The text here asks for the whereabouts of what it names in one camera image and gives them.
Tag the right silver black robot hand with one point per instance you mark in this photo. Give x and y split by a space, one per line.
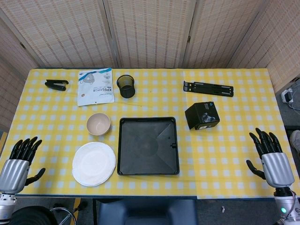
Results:
277 168

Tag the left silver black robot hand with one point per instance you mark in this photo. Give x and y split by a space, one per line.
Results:
14 173

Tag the white plate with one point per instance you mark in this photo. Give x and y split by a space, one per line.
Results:
93 164

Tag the beige bowl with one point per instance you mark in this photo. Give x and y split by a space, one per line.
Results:
98 124

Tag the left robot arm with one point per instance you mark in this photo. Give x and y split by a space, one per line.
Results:
7 204

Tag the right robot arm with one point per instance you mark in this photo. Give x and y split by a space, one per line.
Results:
286 206

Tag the black square tray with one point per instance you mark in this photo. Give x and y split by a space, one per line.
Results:
148 150

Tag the light shoe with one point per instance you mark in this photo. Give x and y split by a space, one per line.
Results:
295 140

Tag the black round stool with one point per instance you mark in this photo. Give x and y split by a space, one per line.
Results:
32 216

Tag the yellow checkered tablecloth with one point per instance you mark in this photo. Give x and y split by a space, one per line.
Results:
47 112

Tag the white power adapter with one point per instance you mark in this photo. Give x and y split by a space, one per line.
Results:
287 95

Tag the black cardboard box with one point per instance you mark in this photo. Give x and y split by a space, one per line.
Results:
202 116

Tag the black stapler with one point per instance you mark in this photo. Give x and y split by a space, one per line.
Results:
56 84

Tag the black folding stand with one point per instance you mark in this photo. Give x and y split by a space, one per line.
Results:
208 89

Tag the white mask package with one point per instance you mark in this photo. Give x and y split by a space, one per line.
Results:
95 90

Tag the dark padded seat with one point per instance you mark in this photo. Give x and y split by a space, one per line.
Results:
147 213

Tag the black mesh pen cup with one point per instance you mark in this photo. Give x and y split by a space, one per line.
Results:
126 86

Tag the woven folding screen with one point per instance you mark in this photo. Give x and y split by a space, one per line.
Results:
150 32

